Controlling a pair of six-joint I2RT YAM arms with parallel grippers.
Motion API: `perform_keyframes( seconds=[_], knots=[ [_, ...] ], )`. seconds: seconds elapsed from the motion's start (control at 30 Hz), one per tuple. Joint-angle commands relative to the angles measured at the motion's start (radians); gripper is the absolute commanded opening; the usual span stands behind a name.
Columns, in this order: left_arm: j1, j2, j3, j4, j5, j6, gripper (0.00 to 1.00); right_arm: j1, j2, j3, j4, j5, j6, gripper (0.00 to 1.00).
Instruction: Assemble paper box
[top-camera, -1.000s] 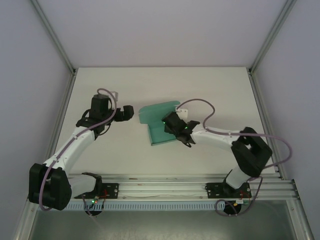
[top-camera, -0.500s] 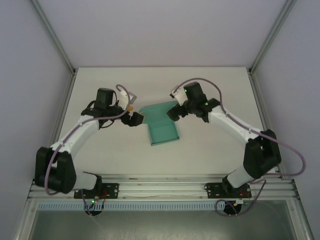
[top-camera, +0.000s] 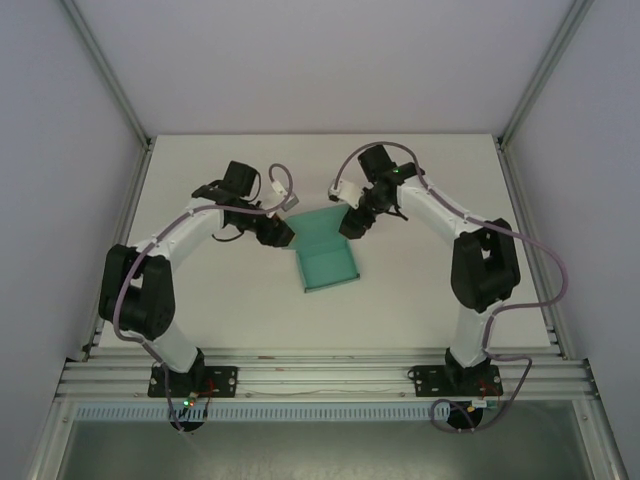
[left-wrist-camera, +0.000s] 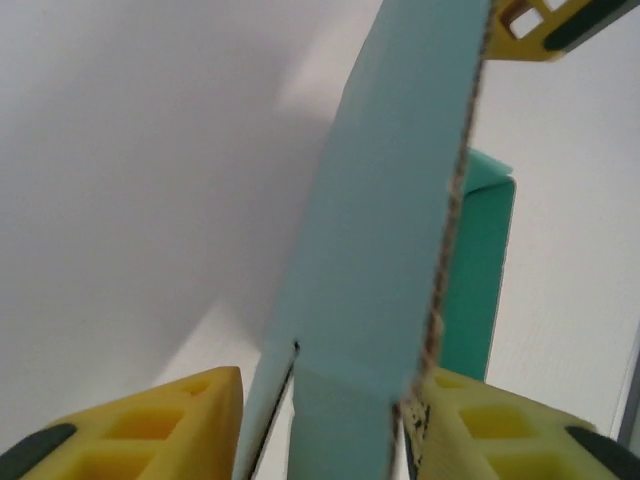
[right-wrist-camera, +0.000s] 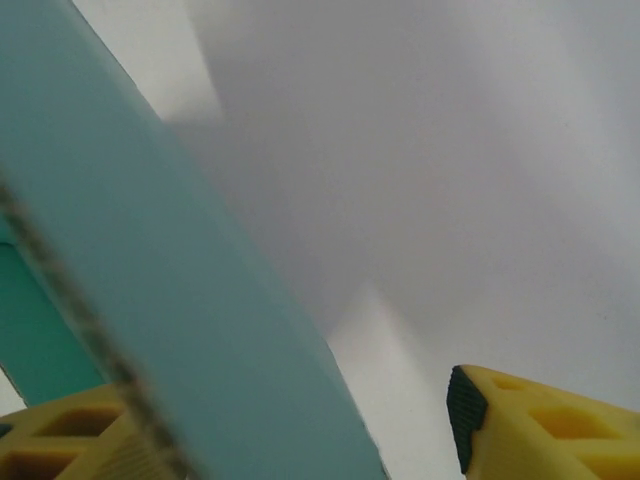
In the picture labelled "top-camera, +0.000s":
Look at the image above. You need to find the slotted grey cable duct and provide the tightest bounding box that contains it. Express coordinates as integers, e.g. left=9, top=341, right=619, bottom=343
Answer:
left=74, top=403, right=501, bottom=422

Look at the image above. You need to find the aluminium front rail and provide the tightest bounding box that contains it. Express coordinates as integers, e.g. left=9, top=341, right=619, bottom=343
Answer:
left=57, top=347, right=599, bottom=401

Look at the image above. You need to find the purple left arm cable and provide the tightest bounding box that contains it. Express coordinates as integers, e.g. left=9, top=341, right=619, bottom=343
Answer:
left=113, top=202, right=236, bottom=434

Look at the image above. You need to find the black round cable grommet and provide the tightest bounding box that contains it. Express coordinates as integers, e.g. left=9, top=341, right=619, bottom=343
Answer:
left=169, top=417, right=206, bottom=434
left=444, top=399, right=484, bottom=434

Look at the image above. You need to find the thin black cable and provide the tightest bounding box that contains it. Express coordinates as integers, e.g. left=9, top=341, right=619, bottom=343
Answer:
left=211, top=227, right=247, bottom=245

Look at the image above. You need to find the teal paper box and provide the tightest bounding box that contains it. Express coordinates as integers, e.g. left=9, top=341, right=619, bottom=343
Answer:
left=282, top=207, right=362, bottom=294

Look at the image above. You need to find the grey metal panel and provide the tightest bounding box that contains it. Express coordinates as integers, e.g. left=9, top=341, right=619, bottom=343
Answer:
left=29, top=418, right=626, bottom=480

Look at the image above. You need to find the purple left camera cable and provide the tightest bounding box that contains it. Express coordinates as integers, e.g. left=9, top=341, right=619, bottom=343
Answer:
left=268, top=163, right=297, bottom=196

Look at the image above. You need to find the aluminium corner post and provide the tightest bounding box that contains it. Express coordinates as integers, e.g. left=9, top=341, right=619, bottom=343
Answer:
left=497, top=0, right=594, bottom=149
left=69, top=0, right=154, bottom=149

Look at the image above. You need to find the aluminium side rail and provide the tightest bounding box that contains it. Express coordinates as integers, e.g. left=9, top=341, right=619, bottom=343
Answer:
left=494, top=137, right=571, bottom=361
left=79, top=139, right=156, bottom=362

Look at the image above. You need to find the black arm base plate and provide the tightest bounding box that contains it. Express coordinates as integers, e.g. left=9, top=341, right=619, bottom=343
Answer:
left=147, top=365, right=239, bottom=399
left=408, top=364, right=501, bottom=399

